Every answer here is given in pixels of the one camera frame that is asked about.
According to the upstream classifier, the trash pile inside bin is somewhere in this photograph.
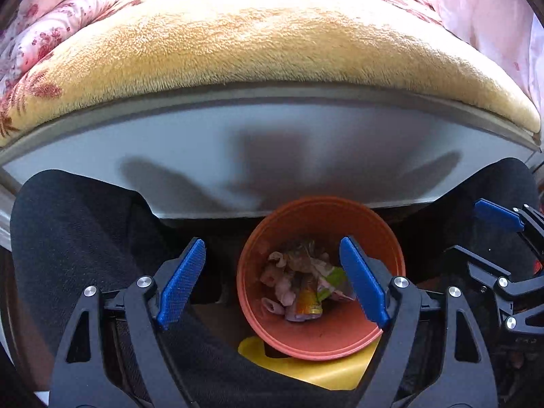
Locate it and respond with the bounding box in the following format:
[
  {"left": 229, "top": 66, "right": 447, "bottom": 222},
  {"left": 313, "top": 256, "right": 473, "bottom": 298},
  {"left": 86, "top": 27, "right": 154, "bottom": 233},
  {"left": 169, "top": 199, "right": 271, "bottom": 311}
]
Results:
[{"left": 259, "top": 239, "right": 356, "bottom": 322}]

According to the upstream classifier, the yellow floor object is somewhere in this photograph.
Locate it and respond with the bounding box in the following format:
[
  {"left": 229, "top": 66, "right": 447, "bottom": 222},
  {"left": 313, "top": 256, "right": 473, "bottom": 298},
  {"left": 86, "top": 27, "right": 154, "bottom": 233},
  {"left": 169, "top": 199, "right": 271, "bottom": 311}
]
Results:
[{"left": 238, "top": 336, "right": 379, "bottom": 391}]

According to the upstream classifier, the black trousers leg left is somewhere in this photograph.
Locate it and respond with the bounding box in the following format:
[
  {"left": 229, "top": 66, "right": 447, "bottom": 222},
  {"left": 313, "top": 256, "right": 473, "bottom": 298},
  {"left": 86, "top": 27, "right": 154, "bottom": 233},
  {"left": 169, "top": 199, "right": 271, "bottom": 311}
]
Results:
[{"left": 10, "top": 170, "right": 349, "bottom": 407}]

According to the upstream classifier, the black trousers leg right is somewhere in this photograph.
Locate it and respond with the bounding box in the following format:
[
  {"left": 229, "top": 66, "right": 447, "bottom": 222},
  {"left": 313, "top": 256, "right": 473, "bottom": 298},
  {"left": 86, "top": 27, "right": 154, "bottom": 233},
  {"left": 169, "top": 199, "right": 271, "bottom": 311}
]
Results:
[{"left": 394, "top": 157, "right": 541, "bottom": 299}]

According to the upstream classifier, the white sheer curtain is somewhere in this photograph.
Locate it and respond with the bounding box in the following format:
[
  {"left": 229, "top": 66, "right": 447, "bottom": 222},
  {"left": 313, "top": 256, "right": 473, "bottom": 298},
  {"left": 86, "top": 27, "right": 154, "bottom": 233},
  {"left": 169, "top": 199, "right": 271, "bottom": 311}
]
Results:
[{"left": 433, "top": 0, "right": 543, "bottom": 113}]

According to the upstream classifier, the orange plastic trash bin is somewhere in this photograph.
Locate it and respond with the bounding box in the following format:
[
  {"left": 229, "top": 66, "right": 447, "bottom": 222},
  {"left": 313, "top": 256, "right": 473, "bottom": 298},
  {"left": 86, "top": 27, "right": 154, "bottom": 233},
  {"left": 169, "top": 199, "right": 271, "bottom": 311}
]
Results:
[{"left": 237, "top": 196, "right": 406, "bottom": 361}]

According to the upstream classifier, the yellow floral fleece blanket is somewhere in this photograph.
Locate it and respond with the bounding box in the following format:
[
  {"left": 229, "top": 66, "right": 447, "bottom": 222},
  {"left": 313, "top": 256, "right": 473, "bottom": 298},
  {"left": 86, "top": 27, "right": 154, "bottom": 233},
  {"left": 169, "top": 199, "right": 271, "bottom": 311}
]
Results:
[{"left": 1, "top": 0, "right": 543, "bottom": 146}]

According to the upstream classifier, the grey bed frame board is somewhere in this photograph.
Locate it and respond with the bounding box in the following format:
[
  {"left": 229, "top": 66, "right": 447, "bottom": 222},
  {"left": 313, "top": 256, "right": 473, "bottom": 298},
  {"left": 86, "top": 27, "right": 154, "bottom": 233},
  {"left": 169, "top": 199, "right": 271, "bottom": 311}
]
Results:
[{"left": 1, "top": 84, "right": 542, "bottom": 219}]

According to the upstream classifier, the black trousers leg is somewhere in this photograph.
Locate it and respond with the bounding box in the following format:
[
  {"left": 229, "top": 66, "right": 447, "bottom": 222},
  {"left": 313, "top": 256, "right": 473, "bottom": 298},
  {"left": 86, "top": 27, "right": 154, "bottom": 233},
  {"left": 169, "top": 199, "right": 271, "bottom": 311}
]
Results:
[
  {"left": 10, "top": 170, "right": 349, "bottom": 407},
  {"left": 394, "top": 157, "right": 541, "bottom": 299}
]

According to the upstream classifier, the folded white red floral quilt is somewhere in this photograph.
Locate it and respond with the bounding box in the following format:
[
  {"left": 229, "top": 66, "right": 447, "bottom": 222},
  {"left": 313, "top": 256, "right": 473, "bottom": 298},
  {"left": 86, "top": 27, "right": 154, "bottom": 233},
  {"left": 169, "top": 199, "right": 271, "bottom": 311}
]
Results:
[{"left": 0, "top": 0, "right": 141, "bottom": 107}]

